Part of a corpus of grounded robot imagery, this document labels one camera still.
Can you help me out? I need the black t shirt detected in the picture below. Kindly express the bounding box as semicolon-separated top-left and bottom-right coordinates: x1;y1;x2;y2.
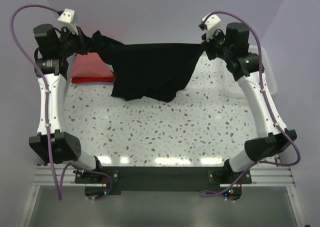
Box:
83;31;203;103

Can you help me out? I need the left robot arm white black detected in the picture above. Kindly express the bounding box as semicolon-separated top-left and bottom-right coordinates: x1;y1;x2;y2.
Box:
29;23;102;171

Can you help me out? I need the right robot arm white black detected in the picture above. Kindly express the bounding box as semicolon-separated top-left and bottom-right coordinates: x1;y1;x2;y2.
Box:
200;22;297;174

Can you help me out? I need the red folded t shirt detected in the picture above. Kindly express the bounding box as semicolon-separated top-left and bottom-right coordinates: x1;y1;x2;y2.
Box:
71;75;116;84

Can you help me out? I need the white plastic basket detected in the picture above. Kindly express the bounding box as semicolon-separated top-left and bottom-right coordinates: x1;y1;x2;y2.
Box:
226;44;279;99

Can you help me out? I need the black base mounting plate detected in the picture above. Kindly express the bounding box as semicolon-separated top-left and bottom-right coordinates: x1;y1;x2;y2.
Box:
73;166;252;197

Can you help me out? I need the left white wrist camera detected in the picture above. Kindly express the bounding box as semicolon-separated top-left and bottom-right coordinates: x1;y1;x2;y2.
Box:
57;8;79;35

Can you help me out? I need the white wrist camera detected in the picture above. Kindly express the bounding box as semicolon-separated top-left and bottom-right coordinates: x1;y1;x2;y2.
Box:
198;14;222;42
57;8;79;35

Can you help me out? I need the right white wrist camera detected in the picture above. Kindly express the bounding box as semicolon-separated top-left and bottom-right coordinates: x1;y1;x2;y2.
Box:
198;14;222;42

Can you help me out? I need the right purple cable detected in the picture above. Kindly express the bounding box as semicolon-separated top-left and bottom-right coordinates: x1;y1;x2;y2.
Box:
198;10;301;200

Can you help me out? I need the purple cable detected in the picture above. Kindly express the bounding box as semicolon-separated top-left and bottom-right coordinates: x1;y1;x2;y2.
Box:
198;10;301;200
10;4;111;202

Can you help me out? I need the aluminium rail frame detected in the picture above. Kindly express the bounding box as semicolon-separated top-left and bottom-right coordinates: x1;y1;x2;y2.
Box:
32;156;295;187

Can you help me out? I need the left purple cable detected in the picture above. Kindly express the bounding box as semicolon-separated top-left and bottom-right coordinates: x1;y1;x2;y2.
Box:
10;4;111;202

